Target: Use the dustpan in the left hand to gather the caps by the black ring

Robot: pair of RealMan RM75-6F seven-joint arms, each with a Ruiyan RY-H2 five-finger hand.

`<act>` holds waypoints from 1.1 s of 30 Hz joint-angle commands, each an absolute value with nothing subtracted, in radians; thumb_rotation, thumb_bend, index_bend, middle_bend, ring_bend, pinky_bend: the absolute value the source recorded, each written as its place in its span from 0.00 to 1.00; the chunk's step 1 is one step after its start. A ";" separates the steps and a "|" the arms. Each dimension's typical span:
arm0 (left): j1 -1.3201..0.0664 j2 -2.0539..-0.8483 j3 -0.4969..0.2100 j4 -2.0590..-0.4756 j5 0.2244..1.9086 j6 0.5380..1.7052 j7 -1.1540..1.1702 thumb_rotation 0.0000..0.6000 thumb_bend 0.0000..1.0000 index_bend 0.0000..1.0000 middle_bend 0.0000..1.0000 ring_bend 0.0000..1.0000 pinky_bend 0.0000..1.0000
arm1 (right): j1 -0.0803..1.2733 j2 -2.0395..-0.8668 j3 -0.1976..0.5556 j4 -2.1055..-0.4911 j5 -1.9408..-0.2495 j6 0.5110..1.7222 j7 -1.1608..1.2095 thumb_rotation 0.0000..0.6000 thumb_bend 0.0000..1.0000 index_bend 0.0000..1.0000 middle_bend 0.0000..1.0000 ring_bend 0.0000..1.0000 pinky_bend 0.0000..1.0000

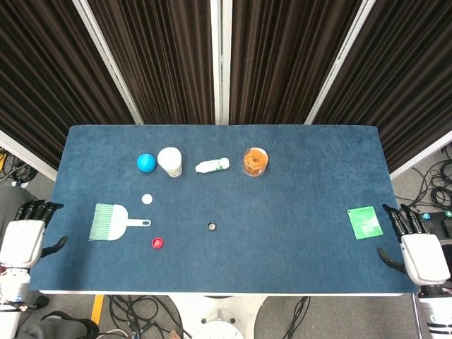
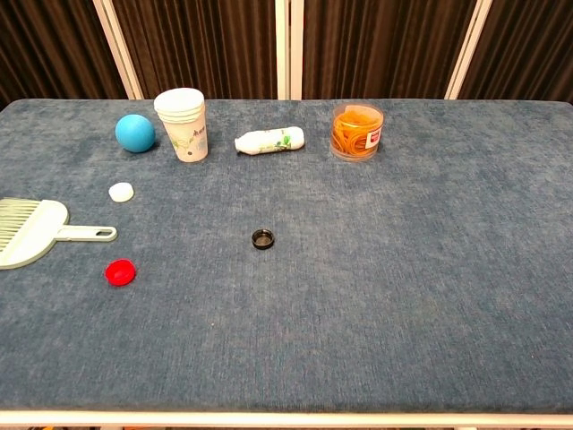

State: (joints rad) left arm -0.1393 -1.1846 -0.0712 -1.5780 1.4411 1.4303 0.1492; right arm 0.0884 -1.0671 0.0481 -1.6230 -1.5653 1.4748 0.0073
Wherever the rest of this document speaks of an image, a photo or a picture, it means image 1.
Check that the green packet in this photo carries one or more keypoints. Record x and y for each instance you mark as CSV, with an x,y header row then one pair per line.
x,y
365,223

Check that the pale green brush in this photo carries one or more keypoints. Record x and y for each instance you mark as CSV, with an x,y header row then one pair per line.
x,y
113,223

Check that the dark pleated partition panel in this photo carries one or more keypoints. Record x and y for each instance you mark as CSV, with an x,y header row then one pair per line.
x,y
35,70
282,53
159,53
406,70

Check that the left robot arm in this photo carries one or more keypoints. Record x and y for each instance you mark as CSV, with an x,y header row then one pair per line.
x,y
10,303

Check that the blue table cloth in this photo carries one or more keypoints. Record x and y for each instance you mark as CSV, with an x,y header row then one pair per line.
x,y
247,254

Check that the clear jar of rubber bands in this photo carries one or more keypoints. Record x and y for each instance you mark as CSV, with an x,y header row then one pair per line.
x,y
255,161

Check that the red bottle cap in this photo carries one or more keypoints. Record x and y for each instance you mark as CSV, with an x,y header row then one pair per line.
x,y
157,243

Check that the white plastic bottle green print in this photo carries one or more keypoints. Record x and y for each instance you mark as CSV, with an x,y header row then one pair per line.
x,y
212,165

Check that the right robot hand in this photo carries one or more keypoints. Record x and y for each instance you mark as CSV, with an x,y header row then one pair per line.
x,y
423,257

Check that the white bottle cap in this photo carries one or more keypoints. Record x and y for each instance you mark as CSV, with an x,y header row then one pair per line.
x,y
147,199

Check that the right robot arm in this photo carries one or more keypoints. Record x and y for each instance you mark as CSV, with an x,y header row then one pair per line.
x,y
436,310

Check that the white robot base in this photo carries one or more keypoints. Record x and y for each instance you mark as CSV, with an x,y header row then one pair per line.
x,y
219,318

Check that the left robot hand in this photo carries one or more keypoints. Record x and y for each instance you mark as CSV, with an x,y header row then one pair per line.
x,y
21,243

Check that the yellow floor tape strip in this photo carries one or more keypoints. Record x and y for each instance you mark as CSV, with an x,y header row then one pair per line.
x,y
97,309

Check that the black box with teal buttons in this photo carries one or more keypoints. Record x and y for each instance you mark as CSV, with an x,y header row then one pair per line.
x,y
441,222

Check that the black bottle cap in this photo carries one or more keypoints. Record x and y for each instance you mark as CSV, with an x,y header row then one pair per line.
x,y
212,226

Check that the stack of white paper cups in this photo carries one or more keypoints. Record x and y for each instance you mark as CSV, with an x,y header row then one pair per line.
x,y
170,160

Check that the blue ball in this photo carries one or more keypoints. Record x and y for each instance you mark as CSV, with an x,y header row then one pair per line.
x,y
146,163

